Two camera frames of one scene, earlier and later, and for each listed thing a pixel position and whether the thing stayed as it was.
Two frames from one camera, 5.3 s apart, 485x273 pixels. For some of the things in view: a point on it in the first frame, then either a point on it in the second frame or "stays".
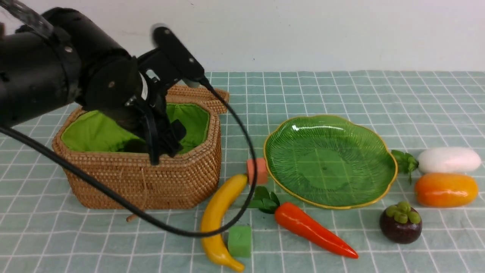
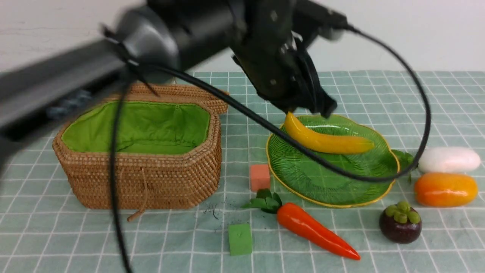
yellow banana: x=213 y=218 → x=323 y=140
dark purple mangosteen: x=401 y=224 stays
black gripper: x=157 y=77 → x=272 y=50
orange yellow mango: x=445 y=190 stays
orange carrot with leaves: x=295 y=218 stays
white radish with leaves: x=446 y=160 stays
